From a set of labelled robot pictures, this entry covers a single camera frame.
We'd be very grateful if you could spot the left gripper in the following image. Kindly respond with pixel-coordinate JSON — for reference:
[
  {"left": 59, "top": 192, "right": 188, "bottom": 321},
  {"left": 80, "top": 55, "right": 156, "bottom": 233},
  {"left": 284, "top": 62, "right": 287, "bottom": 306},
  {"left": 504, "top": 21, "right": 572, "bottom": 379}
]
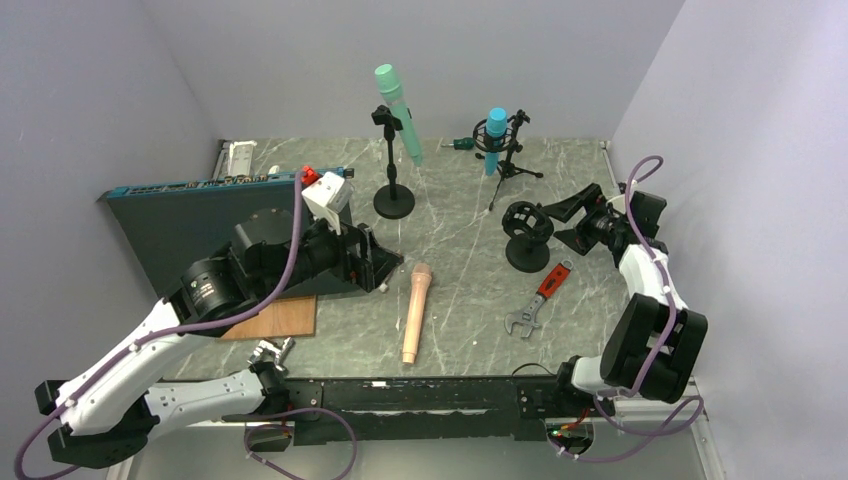
[{"left": 257, "top": 206, "right": 404, "bottom": 301}]

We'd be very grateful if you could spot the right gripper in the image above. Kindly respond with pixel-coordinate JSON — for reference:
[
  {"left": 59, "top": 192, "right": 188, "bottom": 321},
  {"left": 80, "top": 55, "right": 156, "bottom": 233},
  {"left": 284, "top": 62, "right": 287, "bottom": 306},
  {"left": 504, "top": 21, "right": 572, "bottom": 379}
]
[{"left": 541, "top": 184, "right": 627, "bottom": 257}]

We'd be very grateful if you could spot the black shock mount stand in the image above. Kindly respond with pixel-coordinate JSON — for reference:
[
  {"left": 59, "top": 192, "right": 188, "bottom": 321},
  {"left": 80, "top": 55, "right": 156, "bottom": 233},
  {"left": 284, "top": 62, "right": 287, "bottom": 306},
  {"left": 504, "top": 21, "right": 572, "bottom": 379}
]
[{"left": 502, "top": 201, "right": 554, "bottom": 273}]

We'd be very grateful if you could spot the pink microphone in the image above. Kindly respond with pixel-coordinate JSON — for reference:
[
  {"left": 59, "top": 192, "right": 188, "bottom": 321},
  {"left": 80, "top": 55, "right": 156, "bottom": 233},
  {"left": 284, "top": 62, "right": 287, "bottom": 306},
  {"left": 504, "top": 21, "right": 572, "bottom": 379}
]
[{"left": 401, "top": 263, "right": 432, "bottom": 365}]

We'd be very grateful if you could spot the black tripod mic stand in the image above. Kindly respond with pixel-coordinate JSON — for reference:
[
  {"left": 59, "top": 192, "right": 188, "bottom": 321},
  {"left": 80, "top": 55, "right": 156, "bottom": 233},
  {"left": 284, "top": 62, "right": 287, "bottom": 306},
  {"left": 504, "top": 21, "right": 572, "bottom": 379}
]
[{"left": 472, "top": 109, "right": 544, "bottom": 211}]

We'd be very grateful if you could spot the blue microphone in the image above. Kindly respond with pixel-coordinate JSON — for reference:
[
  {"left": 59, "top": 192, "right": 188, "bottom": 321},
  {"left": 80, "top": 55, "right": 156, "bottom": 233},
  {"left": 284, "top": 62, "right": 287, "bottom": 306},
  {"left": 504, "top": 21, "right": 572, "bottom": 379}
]
[{"left": 484, "top": 107, "right": 508, "bottom": 176}]

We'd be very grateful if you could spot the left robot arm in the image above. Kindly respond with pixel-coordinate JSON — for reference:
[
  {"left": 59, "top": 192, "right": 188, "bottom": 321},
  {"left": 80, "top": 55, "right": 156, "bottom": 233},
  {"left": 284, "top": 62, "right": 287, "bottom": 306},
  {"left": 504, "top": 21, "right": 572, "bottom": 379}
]
[{"left": 35, "top": 209, "right": 403, "bottom": 469}]

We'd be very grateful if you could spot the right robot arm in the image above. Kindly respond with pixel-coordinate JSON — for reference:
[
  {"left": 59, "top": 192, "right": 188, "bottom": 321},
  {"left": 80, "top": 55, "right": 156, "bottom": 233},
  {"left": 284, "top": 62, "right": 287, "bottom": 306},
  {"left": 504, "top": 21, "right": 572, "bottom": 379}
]
[{"left": 542, "top": 184, "right": 708, "bottom": 415}]

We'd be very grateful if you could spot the black round base stand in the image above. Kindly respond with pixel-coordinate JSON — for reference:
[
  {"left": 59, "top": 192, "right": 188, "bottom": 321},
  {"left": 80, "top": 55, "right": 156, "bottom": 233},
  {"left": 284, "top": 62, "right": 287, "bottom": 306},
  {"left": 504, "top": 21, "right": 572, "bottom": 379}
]
[{"left": 371, "top": 105, "right": 415, "bottom": 220}]

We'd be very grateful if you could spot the green microphone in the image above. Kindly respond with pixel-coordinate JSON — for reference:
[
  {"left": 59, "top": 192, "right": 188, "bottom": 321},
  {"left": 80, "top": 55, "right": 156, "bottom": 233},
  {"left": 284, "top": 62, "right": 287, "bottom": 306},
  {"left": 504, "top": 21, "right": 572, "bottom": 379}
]
[{"left": 374, "top": 64, "right": 423, "bottom": 167}]

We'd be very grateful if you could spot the wooden board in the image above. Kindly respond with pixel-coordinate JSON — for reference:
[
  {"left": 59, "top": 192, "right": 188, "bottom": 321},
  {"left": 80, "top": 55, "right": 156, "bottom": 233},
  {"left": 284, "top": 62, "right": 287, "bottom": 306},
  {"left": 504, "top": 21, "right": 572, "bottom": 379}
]
[{"left": 220, "top": 296, "right": 317, "bottom": 342}]

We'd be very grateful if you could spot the chrome metal fitting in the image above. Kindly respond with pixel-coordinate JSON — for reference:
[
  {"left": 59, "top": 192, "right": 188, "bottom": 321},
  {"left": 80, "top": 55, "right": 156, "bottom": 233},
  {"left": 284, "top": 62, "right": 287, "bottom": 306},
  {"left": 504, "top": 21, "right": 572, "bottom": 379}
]
[{"left": 248, "top": 337, "right": 296, "bottom": 373}]

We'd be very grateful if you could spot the dark blue flat box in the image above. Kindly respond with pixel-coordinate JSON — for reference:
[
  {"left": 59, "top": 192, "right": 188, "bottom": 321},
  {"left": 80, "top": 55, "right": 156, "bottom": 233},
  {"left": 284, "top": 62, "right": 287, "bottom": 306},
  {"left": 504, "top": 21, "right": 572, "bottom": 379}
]
[{"left": 105, "top": 167, "right": 358, "bottom": 319}]

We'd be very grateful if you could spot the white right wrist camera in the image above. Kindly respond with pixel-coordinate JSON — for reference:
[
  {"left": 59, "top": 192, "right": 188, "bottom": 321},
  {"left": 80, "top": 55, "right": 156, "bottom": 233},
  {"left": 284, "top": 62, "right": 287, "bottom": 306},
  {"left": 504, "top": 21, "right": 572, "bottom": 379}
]
[{"left": 606, "top": 191, "right": 645, "bottom": 217}]

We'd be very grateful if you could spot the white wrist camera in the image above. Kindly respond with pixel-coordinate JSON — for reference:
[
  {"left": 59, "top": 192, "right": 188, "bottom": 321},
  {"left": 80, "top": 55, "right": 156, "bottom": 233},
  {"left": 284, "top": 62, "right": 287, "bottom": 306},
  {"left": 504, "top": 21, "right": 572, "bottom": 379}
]
[
  {"left": 606, "top": 191, "right": 645, "bottom": 217},
  {"left": 302, "top": 172, "right": 354, "bottom": 236}
]

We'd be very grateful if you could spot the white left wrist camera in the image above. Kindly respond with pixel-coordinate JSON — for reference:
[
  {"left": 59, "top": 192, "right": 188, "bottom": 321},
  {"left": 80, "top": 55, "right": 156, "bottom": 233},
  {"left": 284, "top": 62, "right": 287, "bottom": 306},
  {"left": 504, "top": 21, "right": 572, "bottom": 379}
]
[{"left": 302, "top": 172, "right": 354, "bottom": 236}]

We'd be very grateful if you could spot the red handled adjustable wrench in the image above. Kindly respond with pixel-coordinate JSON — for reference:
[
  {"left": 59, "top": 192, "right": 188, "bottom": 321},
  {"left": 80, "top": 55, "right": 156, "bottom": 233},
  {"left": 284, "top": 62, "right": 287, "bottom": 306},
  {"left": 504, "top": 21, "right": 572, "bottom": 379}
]
[{"left": 504, "top": 260, "right": 574, "bottom": 339}]

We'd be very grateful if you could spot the green handled screwdriver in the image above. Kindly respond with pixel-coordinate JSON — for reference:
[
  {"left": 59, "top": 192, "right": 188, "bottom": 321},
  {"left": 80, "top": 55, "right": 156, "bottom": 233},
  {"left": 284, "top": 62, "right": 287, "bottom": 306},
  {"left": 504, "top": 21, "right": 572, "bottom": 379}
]
[{"left": 442, "top": 137, "right": 476, "bottom": 150}]

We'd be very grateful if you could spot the silver metal bracket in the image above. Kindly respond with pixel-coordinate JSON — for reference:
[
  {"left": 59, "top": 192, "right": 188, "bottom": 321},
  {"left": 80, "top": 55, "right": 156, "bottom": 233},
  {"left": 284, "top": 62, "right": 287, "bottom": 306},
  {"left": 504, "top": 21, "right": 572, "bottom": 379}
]
[{"left": 212, "top": 140, "right": 257, "bottom": 180}]

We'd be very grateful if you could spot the black mounting rail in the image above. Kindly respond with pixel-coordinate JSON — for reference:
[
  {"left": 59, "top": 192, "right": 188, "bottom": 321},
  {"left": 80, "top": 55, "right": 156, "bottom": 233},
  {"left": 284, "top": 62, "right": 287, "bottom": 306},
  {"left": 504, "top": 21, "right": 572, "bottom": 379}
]
[{"left": 227, "top": 374, "right": 597, "bottom": 446}]

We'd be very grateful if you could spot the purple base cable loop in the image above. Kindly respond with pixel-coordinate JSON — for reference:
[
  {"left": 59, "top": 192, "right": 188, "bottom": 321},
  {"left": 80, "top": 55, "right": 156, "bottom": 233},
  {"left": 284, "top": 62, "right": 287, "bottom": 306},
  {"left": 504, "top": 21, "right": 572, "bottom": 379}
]
[{"left": 243, "top": 407, "right": 359, "bottom": 480}]

